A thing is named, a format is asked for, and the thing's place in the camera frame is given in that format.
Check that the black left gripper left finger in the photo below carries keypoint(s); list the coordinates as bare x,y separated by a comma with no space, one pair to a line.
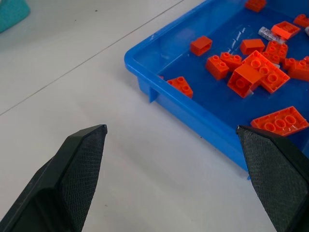
72,174

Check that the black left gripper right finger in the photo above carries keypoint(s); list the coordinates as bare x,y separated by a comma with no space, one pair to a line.
272,169

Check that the teal object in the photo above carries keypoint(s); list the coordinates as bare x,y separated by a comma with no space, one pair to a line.
10,12

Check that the orange toy brick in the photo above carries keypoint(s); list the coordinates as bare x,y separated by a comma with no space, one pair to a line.
276,49
285,29
245,81
181,86
230,60
268,72
288,62
301,20
255,4
280,123
252,46
216,67
201,45
300,70

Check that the blue plastic bin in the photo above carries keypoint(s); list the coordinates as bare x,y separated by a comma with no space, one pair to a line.
217,106

